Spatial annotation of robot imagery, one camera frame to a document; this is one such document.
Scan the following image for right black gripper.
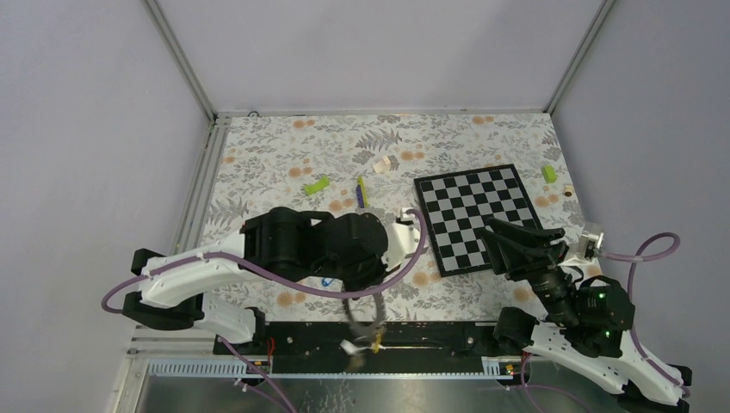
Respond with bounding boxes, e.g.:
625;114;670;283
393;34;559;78
474;215;579;325

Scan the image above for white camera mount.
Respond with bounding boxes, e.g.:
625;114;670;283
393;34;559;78
381;208;429;274
560;223;604;267

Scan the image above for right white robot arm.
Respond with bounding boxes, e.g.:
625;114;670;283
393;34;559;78
475;218;692;412

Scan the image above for white slotted cable duct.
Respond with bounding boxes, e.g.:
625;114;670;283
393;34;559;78
147;352;512;379

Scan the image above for small keys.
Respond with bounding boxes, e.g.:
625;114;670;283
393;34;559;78
339;340;368;356

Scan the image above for green curved block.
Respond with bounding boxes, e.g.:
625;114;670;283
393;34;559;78
303;176;330;196

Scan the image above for yellow headed key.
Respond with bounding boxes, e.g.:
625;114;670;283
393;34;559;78
370;333;383;354

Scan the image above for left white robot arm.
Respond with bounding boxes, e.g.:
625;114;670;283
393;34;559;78
121;206;404;354

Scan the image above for black white chessboard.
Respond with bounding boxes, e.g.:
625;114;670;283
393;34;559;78
414;163;542;277

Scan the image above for small green block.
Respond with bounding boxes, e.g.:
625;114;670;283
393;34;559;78
541;164;558;184

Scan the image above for small beige wooden block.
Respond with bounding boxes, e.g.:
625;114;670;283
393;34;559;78
373;157;392;174

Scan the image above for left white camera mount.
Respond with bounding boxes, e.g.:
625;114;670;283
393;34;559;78
381;208;429;274

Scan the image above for purple yellow toy brick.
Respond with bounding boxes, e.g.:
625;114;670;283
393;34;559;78
356;176;368;208

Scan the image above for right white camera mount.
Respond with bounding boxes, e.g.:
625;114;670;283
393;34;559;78
560;223;604;267

